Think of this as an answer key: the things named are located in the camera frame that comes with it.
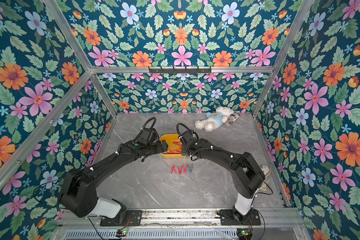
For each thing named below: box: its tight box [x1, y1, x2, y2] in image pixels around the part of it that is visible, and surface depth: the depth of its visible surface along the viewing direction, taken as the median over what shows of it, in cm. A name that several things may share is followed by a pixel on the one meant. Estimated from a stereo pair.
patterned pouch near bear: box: [224, 111, 240, 126], surface depth 113 cm
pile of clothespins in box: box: [166, 140, 183, 154], surface depth 100 cm
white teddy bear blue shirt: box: [195, 106, 235, 132], surface depth 108 cm
